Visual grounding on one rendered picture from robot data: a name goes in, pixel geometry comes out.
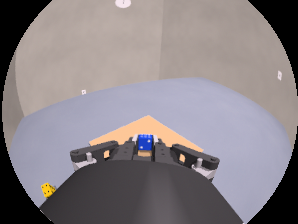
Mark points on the tan flat mat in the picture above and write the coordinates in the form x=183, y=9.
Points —
x=146, y=125

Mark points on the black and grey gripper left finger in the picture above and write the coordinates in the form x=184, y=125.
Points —
x=95, y=153

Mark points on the blue die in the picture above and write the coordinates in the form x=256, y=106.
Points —
x=145, y=142

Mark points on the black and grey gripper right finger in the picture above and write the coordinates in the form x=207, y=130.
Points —
x=195, y=160

